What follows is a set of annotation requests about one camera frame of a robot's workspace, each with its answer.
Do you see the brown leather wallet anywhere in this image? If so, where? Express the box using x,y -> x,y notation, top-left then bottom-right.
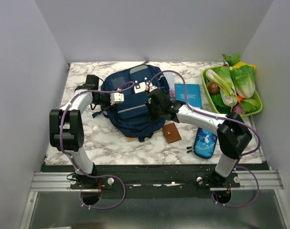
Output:
162,123 -> 182,144

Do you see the navy blue student backpack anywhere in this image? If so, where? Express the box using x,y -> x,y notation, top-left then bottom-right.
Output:
101,64 -> 170,142

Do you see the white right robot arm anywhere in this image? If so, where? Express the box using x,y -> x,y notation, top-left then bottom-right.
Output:
146,88 -> 252,187

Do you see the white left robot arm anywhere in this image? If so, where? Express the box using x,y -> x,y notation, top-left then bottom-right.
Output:
49,74 -> 111,188

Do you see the white book with pink roses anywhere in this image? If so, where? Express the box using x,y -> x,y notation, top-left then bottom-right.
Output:
164,72 -> 175,100

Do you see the teal blue hardcover book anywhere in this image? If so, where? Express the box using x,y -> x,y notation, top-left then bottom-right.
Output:
175,83 -> 203,109

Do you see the black binder clip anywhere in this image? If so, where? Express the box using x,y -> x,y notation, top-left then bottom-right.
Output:
186,146 -> 195,154

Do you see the brown round fruit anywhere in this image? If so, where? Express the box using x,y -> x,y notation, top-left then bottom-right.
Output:
206,82 -> 220,95

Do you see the blue pencil case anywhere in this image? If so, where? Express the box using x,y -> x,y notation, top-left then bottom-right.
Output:
193,128 -> 218,159

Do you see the white green bok choy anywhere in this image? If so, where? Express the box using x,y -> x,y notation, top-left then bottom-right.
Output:
205,66 -> 238,108

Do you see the purple onion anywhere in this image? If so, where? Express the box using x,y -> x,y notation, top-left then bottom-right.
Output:
232,103 -> 247,115

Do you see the green lettuce head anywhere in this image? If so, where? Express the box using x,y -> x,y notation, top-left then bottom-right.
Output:
230,65 -> 256,99

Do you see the green plastic vegetable tray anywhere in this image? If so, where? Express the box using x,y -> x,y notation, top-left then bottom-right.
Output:
202,64 -> 263,117

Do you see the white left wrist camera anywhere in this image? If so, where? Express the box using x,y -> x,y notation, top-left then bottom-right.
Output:
110,93 -> 124,105

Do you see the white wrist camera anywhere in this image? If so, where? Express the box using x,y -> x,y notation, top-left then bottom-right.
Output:
145,82 -> 158,93
110,93 -> 124,105

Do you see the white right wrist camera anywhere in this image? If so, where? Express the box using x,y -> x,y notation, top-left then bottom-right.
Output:
145,82 -> 158,93

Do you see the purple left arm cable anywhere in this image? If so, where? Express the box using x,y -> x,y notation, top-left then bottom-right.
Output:
59,81 -> 135,211

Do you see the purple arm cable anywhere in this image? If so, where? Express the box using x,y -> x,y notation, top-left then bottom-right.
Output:
59,81 -> 135,211
147,71 -> 263,208

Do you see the black mounting rail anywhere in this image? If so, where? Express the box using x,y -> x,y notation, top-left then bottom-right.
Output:
40,165 -> 240,199

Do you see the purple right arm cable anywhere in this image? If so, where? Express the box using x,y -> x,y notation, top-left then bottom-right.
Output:
147,71 -> 263,208

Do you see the aluminium frame rail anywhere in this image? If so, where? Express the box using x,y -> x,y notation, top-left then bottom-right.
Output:
19,171 -> 81,229

